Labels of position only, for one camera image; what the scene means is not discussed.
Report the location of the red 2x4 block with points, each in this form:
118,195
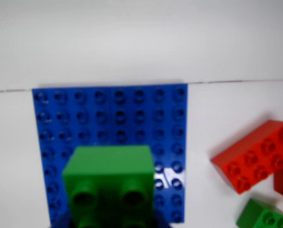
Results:
253,159

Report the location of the white board sheet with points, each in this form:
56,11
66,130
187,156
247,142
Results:
131,40
10,154

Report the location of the green 2x4 block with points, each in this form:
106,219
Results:
108,166

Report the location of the green 2x2 block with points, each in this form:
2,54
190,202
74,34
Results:
262,216

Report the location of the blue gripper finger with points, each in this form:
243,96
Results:
61,221
162,221

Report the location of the blue 8x8 base plate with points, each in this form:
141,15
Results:
96,114

